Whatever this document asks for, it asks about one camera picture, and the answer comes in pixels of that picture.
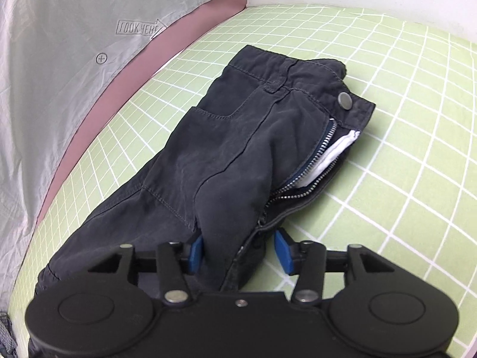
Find grey printed cloth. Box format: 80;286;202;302
0;0;250;306

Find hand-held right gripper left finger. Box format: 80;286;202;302
87;234;204;305

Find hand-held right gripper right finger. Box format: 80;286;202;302
274;229;396;305

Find grey patterned fabric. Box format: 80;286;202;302
0;311;18;358

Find dark grey pants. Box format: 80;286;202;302
28;45;376;358

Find green grid cutting mat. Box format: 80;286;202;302
7;4;477;358

